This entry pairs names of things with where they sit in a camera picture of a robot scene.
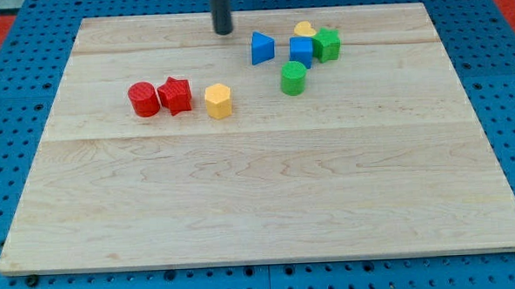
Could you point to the yellow hexagon block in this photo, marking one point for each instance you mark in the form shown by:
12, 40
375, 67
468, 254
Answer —
218, 101

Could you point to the green star block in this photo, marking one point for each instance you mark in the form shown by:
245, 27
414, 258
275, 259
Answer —
326, 45

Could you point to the yellow heart block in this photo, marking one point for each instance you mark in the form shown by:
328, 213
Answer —
304, 29

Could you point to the red cylinder block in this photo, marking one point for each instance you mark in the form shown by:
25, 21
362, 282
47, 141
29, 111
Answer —
144, 99

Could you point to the blue triangle block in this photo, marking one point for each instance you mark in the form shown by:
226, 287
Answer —
262, 48

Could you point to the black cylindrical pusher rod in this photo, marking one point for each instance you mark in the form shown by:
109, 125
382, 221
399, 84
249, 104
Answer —
221, 17

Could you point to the red star block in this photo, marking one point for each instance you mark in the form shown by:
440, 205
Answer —
175, 94

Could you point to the green cylinder block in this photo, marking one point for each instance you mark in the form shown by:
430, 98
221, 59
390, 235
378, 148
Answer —
293, 74

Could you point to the light wooden board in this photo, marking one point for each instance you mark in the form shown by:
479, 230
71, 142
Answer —
381, 156

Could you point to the blue cube block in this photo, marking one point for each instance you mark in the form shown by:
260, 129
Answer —
300, 50

